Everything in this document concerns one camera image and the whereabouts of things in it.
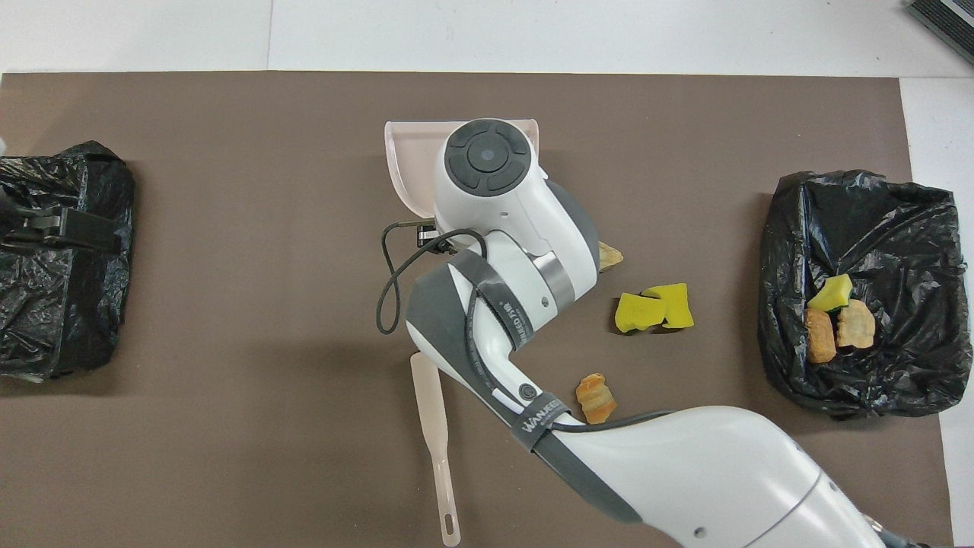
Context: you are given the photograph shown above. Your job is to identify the yellow green-backed sponge wedge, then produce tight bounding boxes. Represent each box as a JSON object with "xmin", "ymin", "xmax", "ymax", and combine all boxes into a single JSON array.
[{"xmin": 807, "ymin": 274, "xmax": 855, "ymax": 313}]

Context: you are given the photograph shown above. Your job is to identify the brown oval bread roll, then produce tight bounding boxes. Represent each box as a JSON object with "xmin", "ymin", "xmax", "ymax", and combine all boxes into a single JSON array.
[{"xmin": 805, "ymin": 307, "xmax": 837, "ymax": 365}]

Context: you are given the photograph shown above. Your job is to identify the black bag-lined trash bin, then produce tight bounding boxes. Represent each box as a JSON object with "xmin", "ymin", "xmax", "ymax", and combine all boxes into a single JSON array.
[
  {"xmin": 758, "ymin": 170, "xmax": 973, "ymax": 418},
  {"xmin": 0, "ymin": 141, "xmax": 136, "ymax": 381}
]

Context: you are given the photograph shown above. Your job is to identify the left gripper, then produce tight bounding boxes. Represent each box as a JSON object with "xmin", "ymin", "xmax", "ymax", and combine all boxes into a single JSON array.
[{"xmin": 0, "ymin": 205, "xmax": 123, "ymax": 256}]

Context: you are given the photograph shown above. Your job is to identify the yellow sponge piece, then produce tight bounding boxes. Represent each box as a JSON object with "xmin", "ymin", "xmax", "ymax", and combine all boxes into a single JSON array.
[
  {"xmin": 641, "ymin": 283, "xmax": 695, "ymax": 330},
  {"xmin": 615, "ymin": 292, "xmax": 667, "ymax": 334}
]

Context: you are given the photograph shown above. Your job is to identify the dark ribbed device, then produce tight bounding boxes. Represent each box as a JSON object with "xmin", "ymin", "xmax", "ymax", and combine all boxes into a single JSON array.
[{"xmin": 904, "ymin": 0, "xmax": 974, "ymax": 65}]

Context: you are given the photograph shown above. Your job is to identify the beige plastic dustpan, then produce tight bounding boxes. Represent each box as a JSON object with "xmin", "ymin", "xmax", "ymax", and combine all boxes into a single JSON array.
[{"xmin": 384, "ymin": 118, "xmax": 543, "ymax": 218}]

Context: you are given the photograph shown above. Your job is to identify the brown table mat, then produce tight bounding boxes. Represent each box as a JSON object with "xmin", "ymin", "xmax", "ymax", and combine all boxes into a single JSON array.
[{"xmin": 0, "ymin": 72, "xmax": 953, "ymax": 548}]

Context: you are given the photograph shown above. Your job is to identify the orange striped croissant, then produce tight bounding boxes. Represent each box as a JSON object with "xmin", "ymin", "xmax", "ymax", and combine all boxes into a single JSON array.
[{"xmin": 575, "ymin": 372, "xmax": 619, "ymax": 425}]

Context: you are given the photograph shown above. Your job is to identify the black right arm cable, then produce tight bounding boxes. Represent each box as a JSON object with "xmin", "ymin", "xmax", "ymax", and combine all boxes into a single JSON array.
[{"xmin": 376, "ymin": 219, "xmax": 680, "ymax": 436}]

